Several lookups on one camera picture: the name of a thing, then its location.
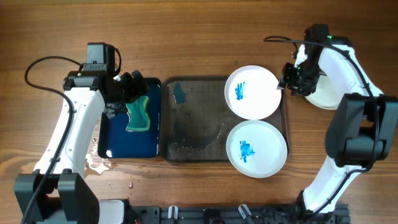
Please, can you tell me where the white plate blue stain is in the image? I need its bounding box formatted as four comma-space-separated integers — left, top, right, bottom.
305, 75, 340, 110

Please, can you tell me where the green yellow sponge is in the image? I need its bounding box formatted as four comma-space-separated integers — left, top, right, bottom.
126, 96, 150, 132

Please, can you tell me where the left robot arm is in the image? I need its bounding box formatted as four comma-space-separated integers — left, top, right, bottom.
14, 70, 148, 223

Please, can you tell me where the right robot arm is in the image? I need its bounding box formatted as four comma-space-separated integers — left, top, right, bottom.
275, 35, 397, 220

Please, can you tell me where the blue rectangular water tray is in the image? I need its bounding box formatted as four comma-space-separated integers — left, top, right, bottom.
97, 78, 162, 159

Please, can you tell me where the dark brown serving tray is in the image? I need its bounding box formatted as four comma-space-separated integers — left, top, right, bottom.
160, 76, 289, 162

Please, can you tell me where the right black cable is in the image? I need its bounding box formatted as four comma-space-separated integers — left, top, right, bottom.
263, 35, 380, 215

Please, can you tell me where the black cable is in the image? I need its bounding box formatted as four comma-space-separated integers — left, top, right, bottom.
19, 55, 83, 224
263, 35, 380, 215

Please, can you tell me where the left black cable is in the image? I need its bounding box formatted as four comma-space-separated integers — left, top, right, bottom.
19, 55, 83, 224

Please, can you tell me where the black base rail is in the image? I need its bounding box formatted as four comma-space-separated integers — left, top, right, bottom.
124, 203, 351, 224

